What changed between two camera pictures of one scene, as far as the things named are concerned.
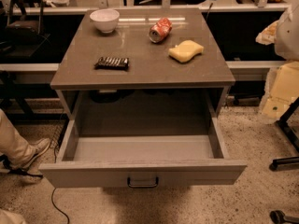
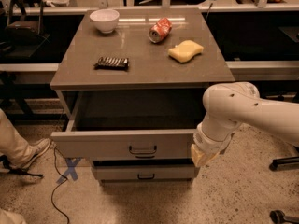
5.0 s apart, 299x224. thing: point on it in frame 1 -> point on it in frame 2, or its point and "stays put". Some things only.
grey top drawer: x=141 y=161 -> x=131 y=124
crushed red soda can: x=161 y=30 stays put
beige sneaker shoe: x=40 y=146 stays put
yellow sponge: x=184 y=50 stays put
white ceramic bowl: x=106 y=19 stays put
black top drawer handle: x=143 y=186 -> x=142 y=151
